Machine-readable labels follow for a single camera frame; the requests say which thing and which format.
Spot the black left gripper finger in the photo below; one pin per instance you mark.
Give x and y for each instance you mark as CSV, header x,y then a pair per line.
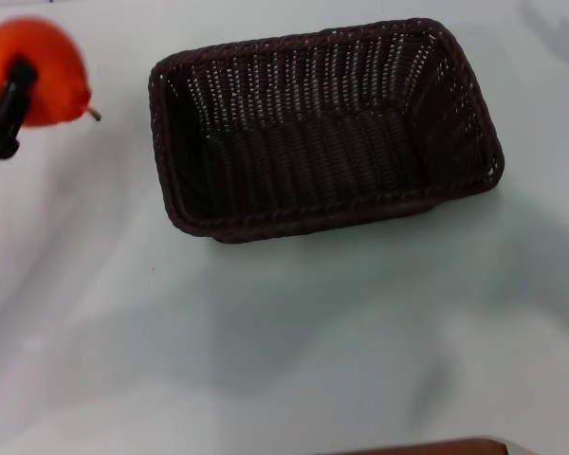
x,y
15,87

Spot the orange toy pear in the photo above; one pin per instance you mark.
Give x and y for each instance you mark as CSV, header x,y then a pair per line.
x,y
54,76

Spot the black woven rectangular basket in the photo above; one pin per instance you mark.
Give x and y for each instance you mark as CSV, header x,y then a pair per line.
x,y
313,151

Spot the white tablecloth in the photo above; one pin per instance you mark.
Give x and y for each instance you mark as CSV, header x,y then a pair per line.
x,y
218,355

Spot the brown wooden board edge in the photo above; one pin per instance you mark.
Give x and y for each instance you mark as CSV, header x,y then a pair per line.
x,y
431,449

